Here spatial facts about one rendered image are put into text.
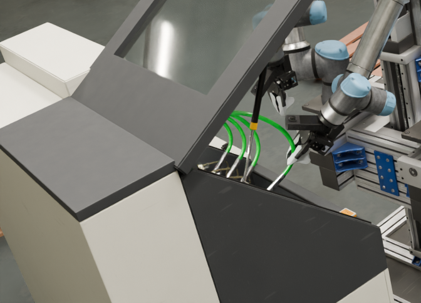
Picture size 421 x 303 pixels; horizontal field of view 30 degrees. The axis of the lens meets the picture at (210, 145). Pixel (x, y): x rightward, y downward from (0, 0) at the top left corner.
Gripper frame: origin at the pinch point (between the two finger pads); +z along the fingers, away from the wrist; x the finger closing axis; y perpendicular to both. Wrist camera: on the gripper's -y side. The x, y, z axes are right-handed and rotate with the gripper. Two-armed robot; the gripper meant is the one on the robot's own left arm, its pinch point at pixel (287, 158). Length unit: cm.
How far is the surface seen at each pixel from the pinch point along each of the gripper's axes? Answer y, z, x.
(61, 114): -67, 22, 6
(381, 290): 44, 17, -23
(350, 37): 156, 110, 326
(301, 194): 19.1, 20.0, 10.9
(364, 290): 37.2, 16.9, -25.3
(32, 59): -77, 39, 47
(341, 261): 22.6, 9.2, -25.6
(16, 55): -82, 47, 58
